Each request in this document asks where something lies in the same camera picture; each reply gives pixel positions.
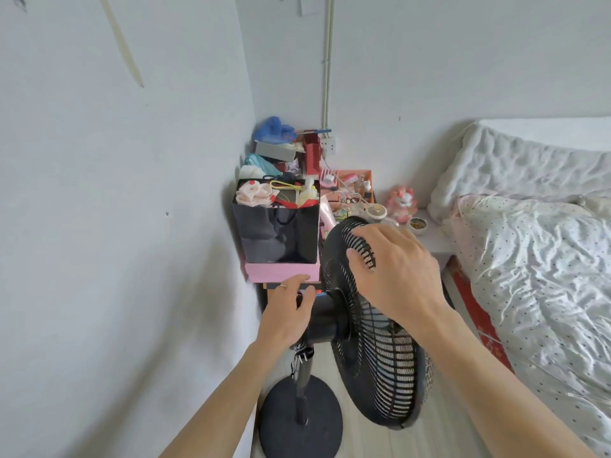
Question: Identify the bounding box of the beige pillow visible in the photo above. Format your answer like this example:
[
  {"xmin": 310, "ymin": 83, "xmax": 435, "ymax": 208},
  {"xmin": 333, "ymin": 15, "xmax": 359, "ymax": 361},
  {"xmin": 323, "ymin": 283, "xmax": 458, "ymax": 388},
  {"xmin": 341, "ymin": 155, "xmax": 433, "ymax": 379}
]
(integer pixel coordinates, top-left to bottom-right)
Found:
[{"xmin": 574, "ymin": 195, "xmax": 611, "ymax": 223}]

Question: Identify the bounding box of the orange storage box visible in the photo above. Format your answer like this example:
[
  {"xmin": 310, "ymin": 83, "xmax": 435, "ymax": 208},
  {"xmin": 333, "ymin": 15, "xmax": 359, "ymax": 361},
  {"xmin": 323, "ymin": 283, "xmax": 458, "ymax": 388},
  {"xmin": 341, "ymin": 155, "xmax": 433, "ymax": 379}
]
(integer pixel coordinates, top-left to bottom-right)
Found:
[{"xmin": 333, "ymin": 169, "xmax": 376, "ymax": 206}]

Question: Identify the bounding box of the red bed base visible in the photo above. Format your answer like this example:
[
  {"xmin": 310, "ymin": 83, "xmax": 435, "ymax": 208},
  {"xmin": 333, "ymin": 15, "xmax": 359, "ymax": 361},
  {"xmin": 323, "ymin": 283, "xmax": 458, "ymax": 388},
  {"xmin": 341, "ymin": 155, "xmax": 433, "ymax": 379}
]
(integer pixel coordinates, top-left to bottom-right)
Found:
[{"xmin": 446, "ymin": 256, "xmax": 514, "ymax": 373}]

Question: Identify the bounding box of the white dotted duvet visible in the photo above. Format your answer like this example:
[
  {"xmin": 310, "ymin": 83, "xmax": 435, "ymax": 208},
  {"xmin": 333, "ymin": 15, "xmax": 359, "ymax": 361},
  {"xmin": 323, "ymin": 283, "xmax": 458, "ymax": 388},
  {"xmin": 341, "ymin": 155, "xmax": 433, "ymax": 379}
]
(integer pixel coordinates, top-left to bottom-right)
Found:
[{"xmin": 443, "ymin": 194, "xmax": 611, "ymax": 455}]

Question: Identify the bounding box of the black fan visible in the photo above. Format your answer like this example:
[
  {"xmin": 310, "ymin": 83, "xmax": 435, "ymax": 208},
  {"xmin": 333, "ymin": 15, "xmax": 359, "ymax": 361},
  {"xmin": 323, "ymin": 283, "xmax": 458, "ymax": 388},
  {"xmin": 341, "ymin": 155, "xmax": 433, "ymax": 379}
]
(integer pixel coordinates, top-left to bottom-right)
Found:
[{"xmin": 258, "ymin": 215, "xmax": 435, "ymax": 458}]

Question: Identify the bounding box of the blue plastic bag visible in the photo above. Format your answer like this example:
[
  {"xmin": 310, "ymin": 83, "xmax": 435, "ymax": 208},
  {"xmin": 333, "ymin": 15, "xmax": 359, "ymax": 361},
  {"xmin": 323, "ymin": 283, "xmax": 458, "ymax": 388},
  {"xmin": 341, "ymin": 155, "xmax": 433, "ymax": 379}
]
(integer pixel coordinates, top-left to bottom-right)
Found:
[{"xmin": 253, "ymin": 116, "xmax": 298, "ymax": 144}]

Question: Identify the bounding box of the white quilt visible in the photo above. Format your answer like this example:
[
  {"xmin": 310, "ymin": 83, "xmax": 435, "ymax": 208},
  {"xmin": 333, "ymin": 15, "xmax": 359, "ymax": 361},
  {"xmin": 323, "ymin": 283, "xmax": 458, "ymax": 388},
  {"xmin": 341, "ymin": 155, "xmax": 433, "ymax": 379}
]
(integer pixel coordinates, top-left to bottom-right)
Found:
[{"xmin": 427, "ymin": 120, "xmax": 611, "ymax": 226}]

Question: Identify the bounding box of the person's left hand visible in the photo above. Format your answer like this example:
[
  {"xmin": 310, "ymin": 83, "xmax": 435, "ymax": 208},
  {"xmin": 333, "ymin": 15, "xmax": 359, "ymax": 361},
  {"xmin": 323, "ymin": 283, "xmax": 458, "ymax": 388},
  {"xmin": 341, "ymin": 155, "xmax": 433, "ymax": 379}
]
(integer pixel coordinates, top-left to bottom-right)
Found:
[{"xmin": 256, "ymin": 274, "xmax": 317, "ymax": 351}]

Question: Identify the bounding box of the white wall pipe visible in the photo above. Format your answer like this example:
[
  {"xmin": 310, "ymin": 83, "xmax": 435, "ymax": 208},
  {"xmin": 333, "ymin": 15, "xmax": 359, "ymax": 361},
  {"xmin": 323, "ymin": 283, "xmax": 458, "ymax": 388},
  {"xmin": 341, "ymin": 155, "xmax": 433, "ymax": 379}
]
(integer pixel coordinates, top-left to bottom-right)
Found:
[{"xmin": 321, "ymin": 0, "xmax": 335, "ymax": 135}]

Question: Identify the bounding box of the pink cardboard box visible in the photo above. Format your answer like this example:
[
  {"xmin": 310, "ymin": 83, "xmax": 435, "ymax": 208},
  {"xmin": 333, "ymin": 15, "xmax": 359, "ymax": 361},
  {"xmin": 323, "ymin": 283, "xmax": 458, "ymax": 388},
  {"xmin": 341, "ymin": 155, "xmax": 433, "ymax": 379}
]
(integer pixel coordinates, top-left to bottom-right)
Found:
[{"xmin": 244, "ymin": 254, "xmax": 321, "ymax": 284}]

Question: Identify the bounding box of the white bedside table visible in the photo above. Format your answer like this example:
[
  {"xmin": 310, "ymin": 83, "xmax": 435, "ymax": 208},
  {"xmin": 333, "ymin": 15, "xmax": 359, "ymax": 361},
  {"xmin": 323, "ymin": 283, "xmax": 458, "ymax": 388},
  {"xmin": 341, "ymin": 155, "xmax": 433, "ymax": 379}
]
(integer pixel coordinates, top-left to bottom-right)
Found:
[{"xmin": 414, "ymin": 209, "xmax": 457, "ymax": 273}]

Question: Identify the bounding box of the person's right forearm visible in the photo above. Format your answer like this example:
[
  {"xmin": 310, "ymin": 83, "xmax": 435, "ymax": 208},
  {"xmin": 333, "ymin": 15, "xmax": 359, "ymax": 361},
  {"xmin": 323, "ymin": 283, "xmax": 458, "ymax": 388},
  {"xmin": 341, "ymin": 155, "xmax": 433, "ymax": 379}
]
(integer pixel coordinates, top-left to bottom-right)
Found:
[{"xmin": 414, "ymin": 306, "xmax": 597, "ymax": 458}]

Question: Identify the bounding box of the black glossy gift bag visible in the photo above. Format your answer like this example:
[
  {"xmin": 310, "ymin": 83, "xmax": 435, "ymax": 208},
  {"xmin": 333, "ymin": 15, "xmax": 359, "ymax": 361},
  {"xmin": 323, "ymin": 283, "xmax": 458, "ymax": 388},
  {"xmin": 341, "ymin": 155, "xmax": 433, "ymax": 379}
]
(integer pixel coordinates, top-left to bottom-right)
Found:
[{"xmin": 232, "ymin": 178, "xmax": 321, "ymax": 265}]

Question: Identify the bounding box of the red box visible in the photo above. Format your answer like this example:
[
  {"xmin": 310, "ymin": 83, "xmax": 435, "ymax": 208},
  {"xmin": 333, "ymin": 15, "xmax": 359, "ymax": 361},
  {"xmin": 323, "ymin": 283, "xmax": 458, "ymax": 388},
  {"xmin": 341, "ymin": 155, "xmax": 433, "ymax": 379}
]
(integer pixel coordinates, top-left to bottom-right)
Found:
[{"xmin": 302, "ymin": 133, "xmax": 322, "ymax": 177}]

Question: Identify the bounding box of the person's right hand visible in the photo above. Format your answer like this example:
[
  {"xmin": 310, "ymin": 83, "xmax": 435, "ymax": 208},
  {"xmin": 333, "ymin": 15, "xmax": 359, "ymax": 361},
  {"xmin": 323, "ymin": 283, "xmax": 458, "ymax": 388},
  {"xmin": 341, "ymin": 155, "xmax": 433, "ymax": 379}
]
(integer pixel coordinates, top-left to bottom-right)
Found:
[{"xmin": 346, "ymin": 224, "xmax": 452, "ymax": 340}]

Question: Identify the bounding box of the teal cloth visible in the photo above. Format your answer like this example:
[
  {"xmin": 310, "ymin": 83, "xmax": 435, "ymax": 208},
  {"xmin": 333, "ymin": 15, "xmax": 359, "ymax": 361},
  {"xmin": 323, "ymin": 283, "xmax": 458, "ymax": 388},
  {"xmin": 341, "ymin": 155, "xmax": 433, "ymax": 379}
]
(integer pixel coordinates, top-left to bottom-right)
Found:
[{"xmin": 244, "ymin": 154, "xmax": 283, "ymax": 178}]

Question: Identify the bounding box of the person's left forearm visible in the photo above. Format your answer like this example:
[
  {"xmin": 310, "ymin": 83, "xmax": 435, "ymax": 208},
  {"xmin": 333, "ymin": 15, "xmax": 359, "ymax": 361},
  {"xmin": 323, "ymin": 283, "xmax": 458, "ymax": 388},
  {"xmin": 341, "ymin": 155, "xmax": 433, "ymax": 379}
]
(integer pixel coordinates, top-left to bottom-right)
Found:
[{"xmin": 160, "ymin": 339, "xmax": 293, "ymax": 458}]

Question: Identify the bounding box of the grey box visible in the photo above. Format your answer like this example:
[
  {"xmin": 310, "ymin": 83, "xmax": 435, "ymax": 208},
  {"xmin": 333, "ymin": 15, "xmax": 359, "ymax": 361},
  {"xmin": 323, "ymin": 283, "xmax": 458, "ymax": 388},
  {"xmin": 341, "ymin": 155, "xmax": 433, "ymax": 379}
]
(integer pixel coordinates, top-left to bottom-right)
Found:
[{"xmin": 254, "ymin": 140, "xmax": 297, "ymax": 163}]

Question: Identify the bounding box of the pink figurine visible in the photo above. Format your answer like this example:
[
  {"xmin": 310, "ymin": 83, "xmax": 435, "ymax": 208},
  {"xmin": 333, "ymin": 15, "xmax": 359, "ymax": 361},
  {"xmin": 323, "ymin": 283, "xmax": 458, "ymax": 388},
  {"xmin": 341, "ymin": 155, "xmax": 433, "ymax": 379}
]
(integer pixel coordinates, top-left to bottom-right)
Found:
[{"xmin": 385, "ymin": 186, "xmax": 419, "ymax": 224}]

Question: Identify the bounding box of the pink plush flower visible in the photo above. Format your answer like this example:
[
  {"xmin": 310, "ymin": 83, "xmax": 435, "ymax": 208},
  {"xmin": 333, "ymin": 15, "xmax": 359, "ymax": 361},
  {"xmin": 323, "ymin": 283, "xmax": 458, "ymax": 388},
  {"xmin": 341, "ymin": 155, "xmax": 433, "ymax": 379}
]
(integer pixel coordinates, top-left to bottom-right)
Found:
[{"xmin": 236, "ymin": 180, "xmax": 278, "ymax": 208}]

